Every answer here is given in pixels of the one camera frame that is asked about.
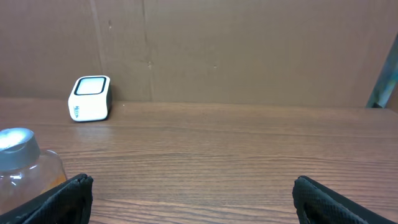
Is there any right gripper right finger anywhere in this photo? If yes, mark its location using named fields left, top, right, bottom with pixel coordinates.
left=292, top=175, right=394, bottom=224

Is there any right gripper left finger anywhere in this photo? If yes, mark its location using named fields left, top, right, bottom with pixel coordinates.
left=1, top=174, right=93, bottom=224

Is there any yellow liquid bottle silver cap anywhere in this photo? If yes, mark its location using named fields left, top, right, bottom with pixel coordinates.
left=1, top=128, right=67, bottom=214

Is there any white barcode scanner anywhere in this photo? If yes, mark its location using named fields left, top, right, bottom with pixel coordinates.
left=68, top=75, right=113, bottom=122

